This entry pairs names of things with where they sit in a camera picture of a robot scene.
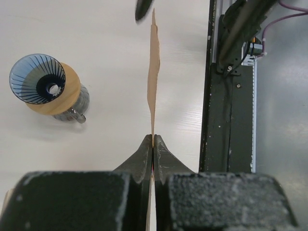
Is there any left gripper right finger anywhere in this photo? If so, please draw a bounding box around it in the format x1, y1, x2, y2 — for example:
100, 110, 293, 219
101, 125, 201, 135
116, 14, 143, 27
154, 134, 195, 186

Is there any single brown coffee filter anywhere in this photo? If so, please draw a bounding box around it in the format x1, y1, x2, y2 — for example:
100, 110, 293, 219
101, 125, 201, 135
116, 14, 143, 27
146, 8, 160, 231

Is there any wooden dripper ring holder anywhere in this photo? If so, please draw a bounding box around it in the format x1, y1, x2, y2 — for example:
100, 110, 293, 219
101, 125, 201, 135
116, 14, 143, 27
26, 63, 81, 116

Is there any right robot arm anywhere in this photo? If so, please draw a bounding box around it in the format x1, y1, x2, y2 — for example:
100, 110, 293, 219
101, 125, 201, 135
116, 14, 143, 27
135, 0, 277, 80

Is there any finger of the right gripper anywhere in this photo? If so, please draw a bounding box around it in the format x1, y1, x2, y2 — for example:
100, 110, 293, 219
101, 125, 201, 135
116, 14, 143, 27
135, 0, 153, 23

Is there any blue glass dripper cone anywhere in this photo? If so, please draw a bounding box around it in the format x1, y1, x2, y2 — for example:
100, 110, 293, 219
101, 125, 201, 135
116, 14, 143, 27
9, 53, 66, 104

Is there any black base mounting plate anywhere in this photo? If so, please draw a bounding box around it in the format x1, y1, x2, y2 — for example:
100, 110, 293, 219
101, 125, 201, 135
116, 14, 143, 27
199, 0, 255, 173

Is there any glass coffee carafe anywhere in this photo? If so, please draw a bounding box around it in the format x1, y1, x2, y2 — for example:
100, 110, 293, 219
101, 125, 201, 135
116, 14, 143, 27
52, 84, 90, 124

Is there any grey slotted cable duct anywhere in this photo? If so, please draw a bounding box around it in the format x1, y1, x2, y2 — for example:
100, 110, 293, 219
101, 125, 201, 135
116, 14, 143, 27
242, 42, 262, 173

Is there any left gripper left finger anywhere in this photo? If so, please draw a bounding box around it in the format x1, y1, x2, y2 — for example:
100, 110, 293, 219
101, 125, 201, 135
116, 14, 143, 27
112, 134, 154, 186

